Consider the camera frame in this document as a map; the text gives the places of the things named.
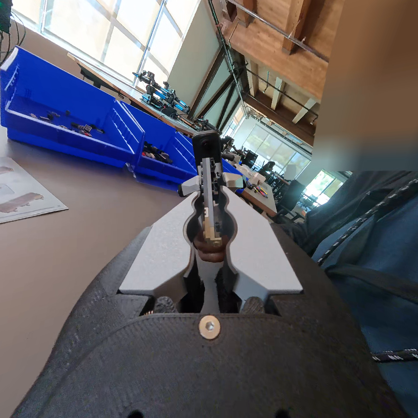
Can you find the large paned window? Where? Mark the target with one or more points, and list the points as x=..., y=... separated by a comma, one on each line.
x=98, y=26

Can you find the bright far windows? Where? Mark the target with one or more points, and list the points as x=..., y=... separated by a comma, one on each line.
x=271, y=143

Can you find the clear plastic bin clip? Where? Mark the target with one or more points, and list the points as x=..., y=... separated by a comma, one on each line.
x=130, y=169

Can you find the large blue plastic bin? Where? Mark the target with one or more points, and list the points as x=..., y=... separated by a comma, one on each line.
x=49, y=88

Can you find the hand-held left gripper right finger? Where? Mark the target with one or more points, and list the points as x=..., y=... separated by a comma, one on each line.
x=264, y=254

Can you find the person's right hand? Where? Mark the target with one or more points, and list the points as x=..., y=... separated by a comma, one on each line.
x=209, y=254

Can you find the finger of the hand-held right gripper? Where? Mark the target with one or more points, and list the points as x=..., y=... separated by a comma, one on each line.
x=232, y=180
x=187, y=186

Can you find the black office chair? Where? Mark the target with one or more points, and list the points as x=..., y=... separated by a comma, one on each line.
x=294, y=196

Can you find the blue black robot arms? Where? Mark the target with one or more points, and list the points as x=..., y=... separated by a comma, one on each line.
x=163, y=93

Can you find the toy brick instruction booklet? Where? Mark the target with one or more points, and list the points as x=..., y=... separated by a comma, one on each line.
x=29, y=183

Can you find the person's blue hooded sweatshirt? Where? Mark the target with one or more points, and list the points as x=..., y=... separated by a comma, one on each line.
x=375, y=326

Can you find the heap of dark toy bricks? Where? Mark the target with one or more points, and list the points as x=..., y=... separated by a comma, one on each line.
x=156, y=153

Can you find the white far desk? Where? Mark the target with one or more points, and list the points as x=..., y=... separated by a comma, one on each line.
x=261, y=199

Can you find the dark robot arms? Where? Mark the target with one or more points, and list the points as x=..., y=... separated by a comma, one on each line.
x=202, y=124

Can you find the grey tan toy brick assembly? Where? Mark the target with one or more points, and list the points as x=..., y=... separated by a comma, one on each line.
x=206, y=183

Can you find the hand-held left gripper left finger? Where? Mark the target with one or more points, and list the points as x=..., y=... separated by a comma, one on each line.
x=156, y=254

